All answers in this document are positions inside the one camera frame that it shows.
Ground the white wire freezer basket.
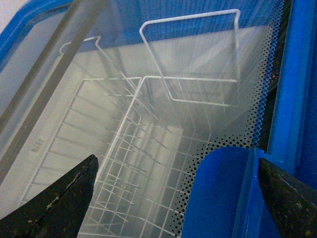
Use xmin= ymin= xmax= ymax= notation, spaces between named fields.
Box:
xmin=17 ymin=36 xmax=140 ymax=205
xmin=78 ymin=8 xmax=244 ymax=238

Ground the white blue chest freezer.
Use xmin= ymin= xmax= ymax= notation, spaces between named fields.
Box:
xmin=0 ymin=0 xmax=317 ymax=238

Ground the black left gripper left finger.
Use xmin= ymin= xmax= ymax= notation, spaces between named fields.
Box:
xmin=0 ymin=155 xmax=99 ymax=238

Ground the glass sliding freezer lid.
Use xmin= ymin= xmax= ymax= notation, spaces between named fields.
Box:
xmin=0 ymin=0 xmax=295 ymax=238

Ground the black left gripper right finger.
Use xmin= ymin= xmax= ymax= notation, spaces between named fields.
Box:
xmin=259 ymin=158 xmax=317 ymax=238

